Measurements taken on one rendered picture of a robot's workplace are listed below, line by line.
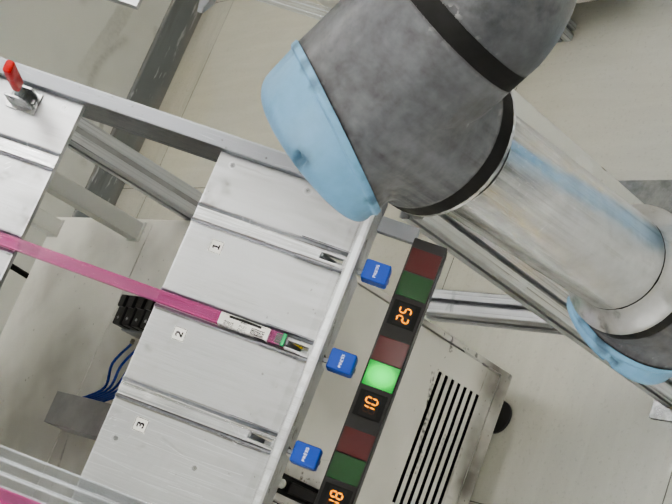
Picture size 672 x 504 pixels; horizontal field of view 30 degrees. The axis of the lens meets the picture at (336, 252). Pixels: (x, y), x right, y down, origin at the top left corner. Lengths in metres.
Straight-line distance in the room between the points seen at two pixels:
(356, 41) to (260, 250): 0.70
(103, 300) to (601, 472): 0.82
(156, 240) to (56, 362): 0.26
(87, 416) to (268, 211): 0.50
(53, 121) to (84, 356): 0.55
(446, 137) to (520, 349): 1.44
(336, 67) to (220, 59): 2.70
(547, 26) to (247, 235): 0.75
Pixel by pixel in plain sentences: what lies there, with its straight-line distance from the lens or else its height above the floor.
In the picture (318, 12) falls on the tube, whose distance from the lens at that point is 1.48.
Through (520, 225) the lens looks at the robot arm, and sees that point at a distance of 0.90.
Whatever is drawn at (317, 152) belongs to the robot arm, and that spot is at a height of 1.16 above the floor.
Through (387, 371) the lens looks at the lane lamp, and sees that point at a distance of 1.41.
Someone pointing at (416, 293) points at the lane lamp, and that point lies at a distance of 1.43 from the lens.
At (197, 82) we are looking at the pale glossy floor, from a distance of 3.49.
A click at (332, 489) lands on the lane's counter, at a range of 1.39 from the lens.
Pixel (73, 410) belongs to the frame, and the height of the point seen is 0.66.
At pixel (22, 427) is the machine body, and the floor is 0.62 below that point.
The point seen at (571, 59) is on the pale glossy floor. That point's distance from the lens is 2.50.
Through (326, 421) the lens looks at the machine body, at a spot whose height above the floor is 0.41.
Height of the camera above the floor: 1.59
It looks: 37 degrees down
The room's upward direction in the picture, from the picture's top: 57 degrees counter-clockwise
